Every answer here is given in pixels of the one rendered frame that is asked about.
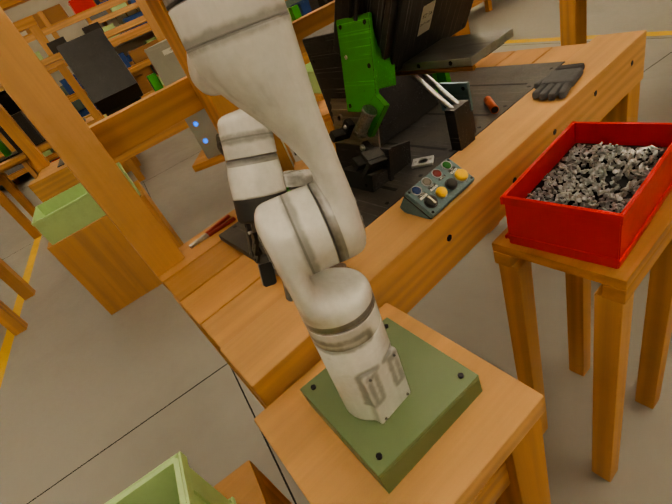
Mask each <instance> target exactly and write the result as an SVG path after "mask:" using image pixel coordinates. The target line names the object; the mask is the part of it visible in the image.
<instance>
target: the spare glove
mask: <svg viewBox="0 0 672 504"><path fill-rule="evenodd" d="M584 68H585V65H584V63H576V64H567V65H560V66H558V67H557V68H556V69H555V70H553V71H551V72H550V73H549V75H548V76H547V77H544V78H543V79H541V80H539V81H537V82H536V83H535V84H534V88H535V89H536V90H535V91H533V93H532V98H533V99H537V98H539V99H540V100H541V101H543V100H546V99H547V98H548V100H550V101H552V100H555V98H556V97H557V96H558V97H559V99H563V98H565V97H566V96H567V94H568V92H569V91H570V89H571V87H573V86H574V85H575V84H576V82H577V81H578V80H579V79H580V77H581V76H582V74H583V70H584Z"/></svg>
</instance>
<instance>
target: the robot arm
mask: <svg viewBox="0 0 672 504"><path fill-rule="evenodd" d="M163 3H164V5H165V7H166V10H167V11H169V12H168V14H169V16H170V18H171V20H172V22H173V25H174V27H175V29H176V31H177V33H178V35H179V37H180V39H181V42H182V44H183V46H184V48H185V50H186V51H187V64H188V70H189V74H190V77H191V80H192V82H193V83H194V85H195V86H196V87H197V88H198V89H199V90H200V91H201V92H203V93H205V94H207V95H210V96H217V95H222V96H223V97H225V98H226V99H227V100H229V101H230V102H231V103H233V104H234V105H235V106H237V107H238V108H240V109H238V110H235V111H233V112H231V113H228V114H226V115H224V116H222V117H221V118H220V119H219V120H218V124H217V126H218V132H219V137H220V141H221V145H222V149H223V153H224V157H225V161H227V162H226V167H227V176H228V182H229V186H230V190H231V194H232V198H233V203H234V207H235V211H236V215H237V219H238V221H239V222H240V223H243V224H244V228H245V233H246V238H247V243H248V248H249V255H250V256H251V258H253V257H254V261H255V262H256V264H257V263H258V268H259V273H260V277H261V281H262V285H263V286H265V287H268V286H271V285H274V284H276V282H277V280H276V276H275V271H274V269H275V270H276V271H277V273H278V275H279V276H280V278H281V280H282V282H283V287H284V291H285V296H286V299H287V300H288V301H290V302H292V301H293V302H294V304H295V306H296V308H297V310H298V312H299V314H300V316H301V318H302V320H303V322H304V324H305V326H306V328H307V330H308V332H309V334H310V336H311V338H312V341H313V343H314V345H315V347H316V349H317V351H318V353H319V355H320V357H321V359H322V361H323V363H324V365H325V367H326V369H327V371H328V373H329V375H330V377H331V379H332V381H333V383H334V385H335V387H336V389H337V391H338V393H339V395H340V397H341V399H342V401H343V403H344V405H345V407H346V409H347V410H348V411H349V412H350V413H351V414H352V415H353V416H354V417H357V418H359V419H362V420H376V421H378V422H380V423H381V424H384V423H385V422H386V421H387V419H388V418H389V417H390V416H391V415H392V414H393V412H394V411H395V410H396V409H397V408H398V407H399V406H400V404H401V403H402V402H403V401H404V400H405V399H406V398H407V396H408V395H409V394H410V393H411V391H410V388H409V385H408V382H407V379H406V376H405V374H404V371H403V368H402V365H401V362H400V359H399V356H398V353H397V350H396V348H395V347H393V346H391V344H390V341H389V338H388V335H387V332H386V329H385V326H384V323H383V321H382V318H381V315H380V312H379V309H378V306H377V303H376V300H375V297H374V294H373V291H372V288H371V285H370V283H369V281H368V279H367V278H366V277H365V276H364V275H363V274H362V273H361V272H359V271H357V270H355V269H351V268H345V267H335V268H330V267H332V266H334V265H337V264H339V263H340V262H344V261H346V260H348V259H350V258H352V257H354V256H356V255H358V254H359V253H361V252H362V251H363V250H364V248H365V245H366V232H365V225H364V223H363V217H362V215H361V213H360V211H359V208H358V205H357V203H356V202H357V201H356V198H355V197H354V195H353V193H352V190H351V188H350V185H349V183H348V180H347V178H346V175H345V173H344V170H343V168H342V166H341V163H340V161H339V158H338V156H337V153H336V151H335V148H334V146H333V143H332V141H331V139H330V136H329V134H328V131H327V129H326V126H325V123H324V121H323V118H322V115H321V113H320V110H319V107H318V104H317V101H316V98H315V95H314V92H313V89H312V86H311V83H310V79H309V76H308V73H307V70H306V67H305V63H304V60H303V57H302V54H301V50H300V47H299V44H298V41H297V38H296V34H295V31H294V28H293V25H292V21H291V18H290V15H289V13H288V9H287V6H286V3H285V0H163ZM273 133H274V134H275V135H276V136H277V137H279V138H280V139H281V140H282V141H283V142H284V143H285V144H286V145H288V146H289V147H290V148H291V149H292V150H293V151H294V152H295V153H296V154H297V155H298V156H299V157H300V158H301V159H302V161H303V162H304V163H305V164H306V165H307V167H308V168H309V169H305V170H287V171H284V172H283V170H282V167H281V164H280V161H279V158H278V155H277V153H276V152H277V150H276V145H275V140H274V136H273ZM300 186H301V187H300ZM286 187H298V188H296V189H293V190H291V191H289V192H287V190H286Z"/></svg>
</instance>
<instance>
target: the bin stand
mask: <svg viewBox="0 0 672 504"><path fill-rule="evenodd" d="M507 232H508V227H507V228H506V229H505V230H504V231H503V232H502V233H501V234H500V235H499V236H498V237H497V238H496V239H495V240H494V241H493V242H492V248H493V254H494V260H495V263H498V264H499V268H500V274H501V280H502V287H503V293H504V299H505V305H506V311H507V317H508V323H509V329H510V336H511V342H512V348H513V354H514V360H515V366H516V372H517V378H518V380H519V381H520V382H522V383H524V384H525V385H527V386H529V387H530V388H532V389H534V390H535V391H537V392H539V393H540V394H542V395H543V396H544V401H545V393H544V383H543V374H542V364H541V354H540V345H539V335H538V325H537V316H536V306H535V296H534V287H533V277H532V267H531V262H532V263H536V264H539V265H542V266H545V267H549V268H552V269H555V270H559V271H562V272H565V277H566V302H567V326H568V351H569V370H571V371H573V372H575V373H577V374H579V375H581V376H585V374H586V373H587V371H588V370H589V369H590V355H591V280H592V281H595V282H598V283H602V284H601V285H600V287H599V288H598V289H597V291H596V292H595V293H594V345H593V416H592V472H594V473H595V474H597V475H599V476H600V477H602V478H603V479H605V480H607V481H608V482H611V481H612V479H613V477H614V475H615V474H616V472H617V470H618V462H619V451H620V441H621V430H622V419H623V408H624V397H625V386H626V375H627V365H628V354H629V343H630V332H631V321H632V310H633V299H634V292H635V290H636V289H637V287H638V286H639V285H640V283H641V282H642V280H643V279H644V277H645V276H646V275H647V273H648V272H649V270H650V276H649V285H648V293H647V302H646V310H645V319H644V327H643V336H642V344H641V352H640V361H639V369H638V378H637V386H636V395H635V401H636V402H638V403H640V404H642V405H645V406H647V407H649V408H651V409H654V407H655V406H656V404H657V402H658V400H659V399H660V393H661V388H662V382H663V377H664V371H665V366H666V360H667V354H668V349H669V343H670V338H671V332H672V190H671V191H670V193H669V194H668V196H667V197H666V199H665V200H664V202H663V203H662V205H661V207H660V208H659V210H658V211H657V213H656V214H655V216H654V217H653V219H652V220H651V222H650V223H649V225H648V226H647V228H646V229H645V231H644V232H643V234H642V235H641V237H640V238H639V240H638V241H637V243H636V244H635V246H634V247H633V249H632V250H631V252H630V253H629V255H628V256H627V258H626V259H625V261H624V262H623V264H622V265H621V267H620V268H619V269H615V268H611V267H607V266H603V265H598V264H594V263H590V262H586V261H582V260H578V259H574V258H570V257H566V256H562V255H557V254H553V253H549V252H545V251H541V250H537V249H533V248H529V247H525V246H520V245H516V244H512V243H510V239H508V238H507V239H506V238H505V235H506V234H507Z"/></svg>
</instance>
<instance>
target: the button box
mask: <svg viewBox="0 0 672 504"><path fill-rule="evenodd" d="M445 161H447V162H449V163H450V164H451V167H450V168H448V169H447V168H444V167H443V165H442V164H443V162H445ZM443 162H442V163H441V164H439V165H438V166H437V167H436V168H434V169H433V170H439V171H441V173H442V174H441V176H440V177H436V176H434V175H433V170H432V171H431V172H430V173H428V174H427V175H426V176H425V177H424V178H429V179H430V180H431V184H430V185H425V184H423V182H422V180H423V179H424V178H422V179H421V180H420V181H419V182H418V183H416V184H415V185H414V186H413V187H419V188H420V189H421V193H420V194H414V193H413V192H412V188H413V187H412V188H410V189H409V190H408V191H407V192H405V195H404V198H403V200H402V203H401V206H400V208H401V209H402V210H403V211H404V212H405V213H408V214H412V215H415V216H419V217H422V218H426V219H433V218H434V217H435V216H436V215H437V214H438V213H439V212H440V211H442V210H443V209H444V208H445V207H446V206H447V205H448V204H449V203H450V202H452V201H453V200H454V199H455V198H456V197H457V196H458V195H459V194H460V193H462V192H463V191H464V190H465V189H466V188H467V187H468V186H469V185H471V184H472V183H473V181H474V179H475V178H474V177H473V176H471V175H470V174H469V173H468V178H467V179H466V180H464V181H460V180H458V179H457V178H456V177H455V172H456V170H458V169H462V168H461V167H460V166H458V165H457V164H456V163H454V162H453V161H452V160H450V159H449V158H447V159H445V160H444V161H443ZM449 178H454V179H456V180H457V186H456V187H455V188H449V187H447V185H446V181H447V179H449ZM438 187H445V188H446V189H447V195H446V196H445V197H439V196H438V195H437V194H436V189H437V188H438ZM429 195H433V196H435V197H436V198H437V200H438V202H437V204H436V206H434V207H430V206H428V205H426V203H425V199H426V197H427V196H429Z"/></svg>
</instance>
